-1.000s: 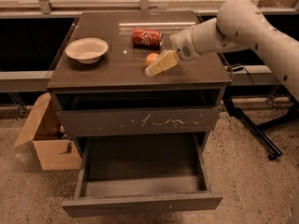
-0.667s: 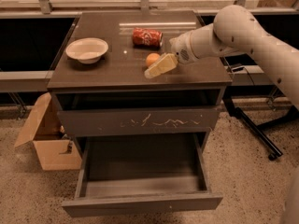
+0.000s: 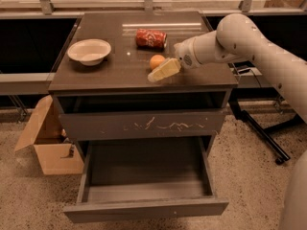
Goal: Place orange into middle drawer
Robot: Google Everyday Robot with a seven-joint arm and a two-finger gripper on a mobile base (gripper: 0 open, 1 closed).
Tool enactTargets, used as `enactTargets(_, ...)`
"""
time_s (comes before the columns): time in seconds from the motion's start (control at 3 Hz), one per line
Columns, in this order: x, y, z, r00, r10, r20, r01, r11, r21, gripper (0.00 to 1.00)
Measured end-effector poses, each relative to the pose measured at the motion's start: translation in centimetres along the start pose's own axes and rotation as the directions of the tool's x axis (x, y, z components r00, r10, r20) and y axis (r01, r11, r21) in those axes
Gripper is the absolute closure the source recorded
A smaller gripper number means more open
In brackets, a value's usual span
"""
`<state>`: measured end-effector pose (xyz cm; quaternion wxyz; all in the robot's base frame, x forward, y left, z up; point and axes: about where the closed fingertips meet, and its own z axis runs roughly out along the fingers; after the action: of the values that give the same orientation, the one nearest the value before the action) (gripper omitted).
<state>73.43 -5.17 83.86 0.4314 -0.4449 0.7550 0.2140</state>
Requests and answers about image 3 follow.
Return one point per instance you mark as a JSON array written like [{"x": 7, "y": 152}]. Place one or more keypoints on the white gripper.
[{"x": 184, "y": 54}]

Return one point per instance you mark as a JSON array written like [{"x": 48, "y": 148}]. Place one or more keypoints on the grey drawer cabinet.
[{"x": 125, "y": 70}]

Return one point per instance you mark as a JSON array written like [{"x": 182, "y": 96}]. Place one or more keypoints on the orange fruit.
[{"x": 156, "y": 60}]

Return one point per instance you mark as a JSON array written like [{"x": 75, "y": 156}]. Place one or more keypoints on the black stand leg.
[{"x": 265, "y": 132}]

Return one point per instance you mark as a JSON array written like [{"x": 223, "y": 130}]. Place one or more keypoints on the cardboard box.
[{"x": 55, "y": 153}]

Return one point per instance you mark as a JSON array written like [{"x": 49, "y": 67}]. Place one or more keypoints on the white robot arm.
[{"x": 238, "y": 38}]

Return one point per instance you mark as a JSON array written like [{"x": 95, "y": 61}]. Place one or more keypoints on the red soda can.
[{"x": 151, "y": 39}]

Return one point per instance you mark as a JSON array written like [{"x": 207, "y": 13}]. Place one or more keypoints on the white bowl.
[{"x": 89, "y": 52}]

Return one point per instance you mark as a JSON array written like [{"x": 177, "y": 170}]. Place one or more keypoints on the grey upper drawer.
[{"x": 113, "y": 117}]

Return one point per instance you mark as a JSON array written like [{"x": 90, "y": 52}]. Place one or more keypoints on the open middle drawer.
[{"x": 156, "y": 178}]

